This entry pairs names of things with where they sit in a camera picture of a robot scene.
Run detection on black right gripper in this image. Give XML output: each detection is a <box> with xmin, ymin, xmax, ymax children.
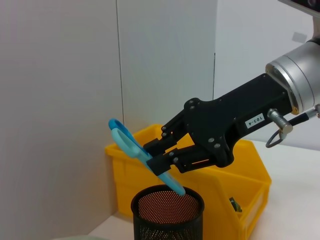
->
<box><xmin>143</xmin><ymin>73</ymin><xmax>294</xmax><ymax>176</ymax></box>

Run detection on blue scissors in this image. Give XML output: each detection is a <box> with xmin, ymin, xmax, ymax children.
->
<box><xmin>108</xmin><ymin>118</ymin><xmax>186</xmax><ymax>197</ymax></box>

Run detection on green plastic wrapper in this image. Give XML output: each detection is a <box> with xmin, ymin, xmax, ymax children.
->
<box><xmin>228</xmin><ymin>196</ymin><xmax>244</xmax><ymax>214</ymax></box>

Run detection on black mesh pen holder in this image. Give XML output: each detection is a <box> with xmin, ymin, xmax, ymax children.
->
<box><xmin>131</xmin><ymin>184</ymin><xmax>205</xmax><ymax>240</ymax></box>

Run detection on yellow plastic bin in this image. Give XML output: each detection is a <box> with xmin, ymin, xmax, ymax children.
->
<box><xmin>104</xmin><ymin>124</ymin><xmax>273</xmax><ymax>240</ymax></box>

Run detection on grey right arm cable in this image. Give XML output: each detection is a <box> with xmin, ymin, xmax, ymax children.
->
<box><xmin>265</xmin><ymin>108</ymin><xmax>320</xmax><ymax>149</ymax></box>

